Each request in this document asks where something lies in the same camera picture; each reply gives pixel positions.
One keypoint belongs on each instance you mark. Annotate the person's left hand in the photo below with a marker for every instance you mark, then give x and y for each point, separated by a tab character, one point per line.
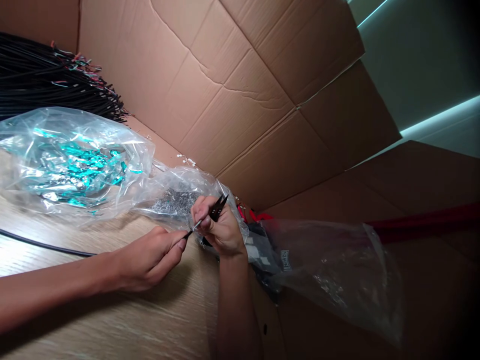
144	262

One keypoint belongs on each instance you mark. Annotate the person's right hand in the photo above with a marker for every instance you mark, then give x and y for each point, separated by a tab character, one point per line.
223	234

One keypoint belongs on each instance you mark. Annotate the black thread snips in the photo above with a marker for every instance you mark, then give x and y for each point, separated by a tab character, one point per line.
216	210

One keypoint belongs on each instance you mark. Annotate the black item with white labels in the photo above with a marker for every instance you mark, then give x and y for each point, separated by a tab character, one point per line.
262	255

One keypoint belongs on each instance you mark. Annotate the pile of small metal terminals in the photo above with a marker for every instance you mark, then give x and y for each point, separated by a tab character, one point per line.
170	204

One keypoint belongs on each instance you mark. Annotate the clear bag with metal parts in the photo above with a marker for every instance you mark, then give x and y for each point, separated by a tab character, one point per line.
176	183

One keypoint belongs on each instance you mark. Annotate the scattered small white bits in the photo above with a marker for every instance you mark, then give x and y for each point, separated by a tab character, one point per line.
188	160

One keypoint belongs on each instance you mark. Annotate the pile of teal foil pieces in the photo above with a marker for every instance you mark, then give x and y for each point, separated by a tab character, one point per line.
86	165

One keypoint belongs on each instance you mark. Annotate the large empty clear plastic bag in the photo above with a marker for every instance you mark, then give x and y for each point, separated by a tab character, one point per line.
337	270

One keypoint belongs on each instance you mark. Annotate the clear bag with teal pieces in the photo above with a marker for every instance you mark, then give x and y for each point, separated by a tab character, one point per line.
45	165

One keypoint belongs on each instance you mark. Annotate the flattened brown cardboard sheet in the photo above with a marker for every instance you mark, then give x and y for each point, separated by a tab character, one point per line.
232	86

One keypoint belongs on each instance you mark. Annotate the brown cardboard box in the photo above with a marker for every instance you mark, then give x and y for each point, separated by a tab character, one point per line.
431	292

